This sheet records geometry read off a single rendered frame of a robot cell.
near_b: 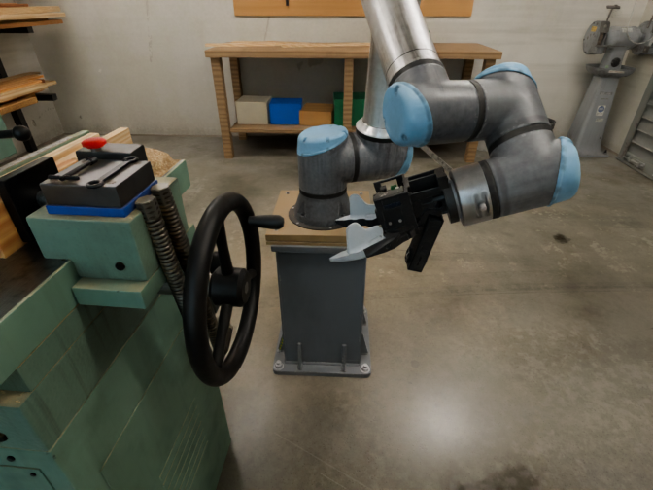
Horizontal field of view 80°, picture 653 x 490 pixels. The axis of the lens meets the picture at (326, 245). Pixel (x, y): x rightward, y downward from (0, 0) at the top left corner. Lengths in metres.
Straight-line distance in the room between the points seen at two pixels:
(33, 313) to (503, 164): 0.63
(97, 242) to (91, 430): 0.28
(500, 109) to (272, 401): 1.17
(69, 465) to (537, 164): 0.75
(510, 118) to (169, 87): 3.81
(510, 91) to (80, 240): 0.61
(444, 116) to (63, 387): 0.62
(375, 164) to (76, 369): 0.89
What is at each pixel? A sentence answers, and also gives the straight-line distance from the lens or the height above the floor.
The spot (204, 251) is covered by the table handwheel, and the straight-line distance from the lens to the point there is 0.49.
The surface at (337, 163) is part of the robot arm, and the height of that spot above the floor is 0.78.
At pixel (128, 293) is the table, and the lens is 0.56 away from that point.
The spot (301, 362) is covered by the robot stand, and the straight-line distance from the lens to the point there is 1.52.
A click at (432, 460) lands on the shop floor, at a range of 1.38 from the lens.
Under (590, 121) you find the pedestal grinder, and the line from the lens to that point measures 4.15.
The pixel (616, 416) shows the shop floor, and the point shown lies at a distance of 1.72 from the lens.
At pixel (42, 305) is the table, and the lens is 0.57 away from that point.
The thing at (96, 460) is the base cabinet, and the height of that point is 0.61.
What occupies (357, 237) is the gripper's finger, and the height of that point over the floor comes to 0.88.
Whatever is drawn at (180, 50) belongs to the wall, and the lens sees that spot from 4.13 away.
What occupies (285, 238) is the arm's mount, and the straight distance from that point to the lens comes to 1.17.
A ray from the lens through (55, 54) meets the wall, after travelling 4.69.
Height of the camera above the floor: 1.19
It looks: 33 degrees down
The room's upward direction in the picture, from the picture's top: straight up
